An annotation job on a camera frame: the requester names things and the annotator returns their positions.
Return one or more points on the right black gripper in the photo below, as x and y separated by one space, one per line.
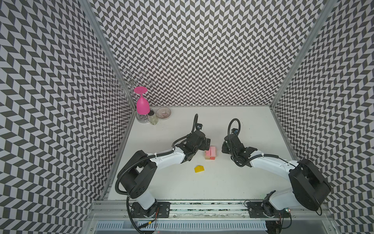
227 145

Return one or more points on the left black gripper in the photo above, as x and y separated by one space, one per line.
205 146

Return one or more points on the light pink rectangular block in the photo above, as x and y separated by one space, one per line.
213 152

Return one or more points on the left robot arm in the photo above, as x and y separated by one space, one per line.
134 178

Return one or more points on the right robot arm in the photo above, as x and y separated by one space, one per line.
309 188

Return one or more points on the yellow house-shaped block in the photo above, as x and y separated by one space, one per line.
199 169

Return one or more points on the small striped bowl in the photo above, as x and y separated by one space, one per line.
163 113

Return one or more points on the glass spice jar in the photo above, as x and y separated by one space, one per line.
153 119

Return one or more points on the pink plastic wine glass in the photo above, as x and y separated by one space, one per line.
142 105

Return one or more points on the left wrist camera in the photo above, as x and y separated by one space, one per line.
199 126

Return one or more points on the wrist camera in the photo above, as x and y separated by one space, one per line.
199 126
235 131

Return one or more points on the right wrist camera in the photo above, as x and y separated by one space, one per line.
235 131

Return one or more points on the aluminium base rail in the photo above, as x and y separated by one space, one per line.
188 209

